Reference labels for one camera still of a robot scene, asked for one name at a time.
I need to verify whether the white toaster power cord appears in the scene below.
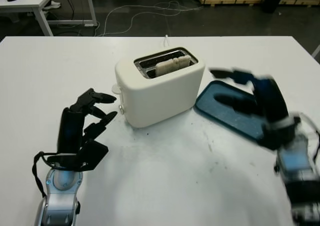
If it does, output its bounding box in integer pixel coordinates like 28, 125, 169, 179
161, 34, 171, 49

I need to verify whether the black hanging cable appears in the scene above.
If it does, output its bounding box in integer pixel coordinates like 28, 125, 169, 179
59, 0, 76, 21

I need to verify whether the white two-slot toaster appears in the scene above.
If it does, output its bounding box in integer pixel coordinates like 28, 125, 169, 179
111, 46, 206, 129

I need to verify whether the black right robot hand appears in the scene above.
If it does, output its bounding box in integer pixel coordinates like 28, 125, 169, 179
209, 66, 290, 126

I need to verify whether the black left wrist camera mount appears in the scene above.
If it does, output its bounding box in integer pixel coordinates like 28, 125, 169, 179
74, 139, 110, 172

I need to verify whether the blue rectangular tray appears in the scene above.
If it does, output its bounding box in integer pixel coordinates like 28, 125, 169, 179
193, 80, 279, 147

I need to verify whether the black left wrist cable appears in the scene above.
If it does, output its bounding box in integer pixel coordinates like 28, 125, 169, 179
31, 150, 85, 199

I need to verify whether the white metal-frame desk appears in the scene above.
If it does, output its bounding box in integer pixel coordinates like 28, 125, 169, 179
0, 0, 99, 37

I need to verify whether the slice of white bread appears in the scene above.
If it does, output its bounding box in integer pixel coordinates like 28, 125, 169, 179
155, 55, 192, 78

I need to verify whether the white shoe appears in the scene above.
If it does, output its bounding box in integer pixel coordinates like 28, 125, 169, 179
42, 0, 63, 11

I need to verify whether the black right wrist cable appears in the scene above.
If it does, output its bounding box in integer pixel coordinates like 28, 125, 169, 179
299, 112, 320, 162

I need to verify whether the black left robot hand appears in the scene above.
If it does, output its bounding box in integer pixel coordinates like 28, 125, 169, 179
56, 87, 118, 158

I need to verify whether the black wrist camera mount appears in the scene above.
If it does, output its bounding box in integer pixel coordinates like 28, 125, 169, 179
257, 120, 301, 151
74, 139, 110, 172

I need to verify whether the black round bin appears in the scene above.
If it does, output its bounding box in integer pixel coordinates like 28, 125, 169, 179
260, 0, 283, 14

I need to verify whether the white cable on floor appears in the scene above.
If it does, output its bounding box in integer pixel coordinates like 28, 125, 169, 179
95, 0, 205, 37

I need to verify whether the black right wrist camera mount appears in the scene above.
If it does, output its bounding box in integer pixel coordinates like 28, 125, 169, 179
257, 120, 301, 151

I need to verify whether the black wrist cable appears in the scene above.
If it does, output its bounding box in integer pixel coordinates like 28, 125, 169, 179
299, 112, 320, 162
31, 150, 85, 199

